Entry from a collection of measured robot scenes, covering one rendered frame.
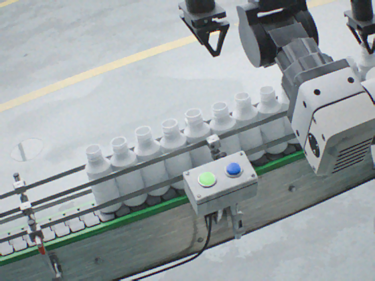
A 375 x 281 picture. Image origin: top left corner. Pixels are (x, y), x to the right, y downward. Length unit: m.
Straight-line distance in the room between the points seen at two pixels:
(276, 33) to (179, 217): 0.85
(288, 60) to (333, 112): 0.12
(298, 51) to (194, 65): 3.37
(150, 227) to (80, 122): 2.37
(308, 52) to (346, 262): 2.01
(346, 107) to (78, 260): 1.01
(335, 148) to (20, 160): 3.15
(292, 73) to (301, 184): 0.91
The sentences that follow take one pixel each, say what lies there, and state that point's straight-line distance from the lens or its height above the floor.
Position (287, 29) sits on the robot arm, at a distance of 1.17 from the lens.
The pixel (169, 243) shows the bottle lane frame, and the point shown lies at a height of 0.88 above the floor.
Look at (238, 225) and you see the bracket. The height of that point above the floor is 0.91.
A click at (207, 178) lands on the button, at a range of 1.73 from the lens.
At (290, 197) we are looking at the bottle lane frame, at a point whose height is 0.88.
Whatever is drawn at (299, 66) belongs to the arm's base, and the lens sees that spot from 1.12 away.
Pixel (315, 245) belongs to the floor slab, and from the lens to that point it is 3.18.
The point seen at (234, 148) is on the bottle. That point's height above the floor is 1.06.
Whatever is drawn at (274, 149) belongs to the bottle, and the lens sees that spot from 1.95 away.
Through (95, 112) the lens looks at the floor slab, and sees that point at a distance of 4.29.
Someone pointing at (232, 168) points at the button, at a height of 1.12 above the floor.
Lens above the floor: 2.14
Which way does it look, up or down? 33 degrees down
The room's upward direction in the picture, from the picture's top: 13 degrees counter-clockwise
